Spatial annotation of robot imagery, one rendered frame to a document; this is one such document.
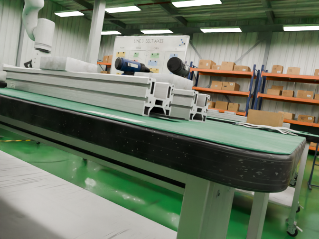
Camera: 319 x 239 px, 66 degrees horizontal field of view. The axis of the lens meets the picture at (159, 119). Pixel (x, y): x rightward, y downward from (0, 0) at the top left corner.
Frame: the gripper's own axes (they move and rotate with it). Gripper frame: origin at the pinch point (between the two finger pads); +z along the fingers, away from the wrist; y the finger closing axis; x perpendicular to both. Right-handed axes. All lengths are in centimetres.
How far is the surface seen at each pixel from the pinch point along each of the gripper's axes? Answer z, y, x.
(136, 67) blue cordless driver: -13, -19, 53
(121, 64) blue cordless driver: -12, -12, 50
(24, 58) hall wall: -117, -457, -1144
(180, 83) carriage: -4, 2, 93
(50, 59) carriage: -5, 25, 58
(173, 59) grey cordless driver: -14, -10, 79
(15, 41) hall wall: -181, -407, -1138
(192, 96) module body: -1, 4, 99
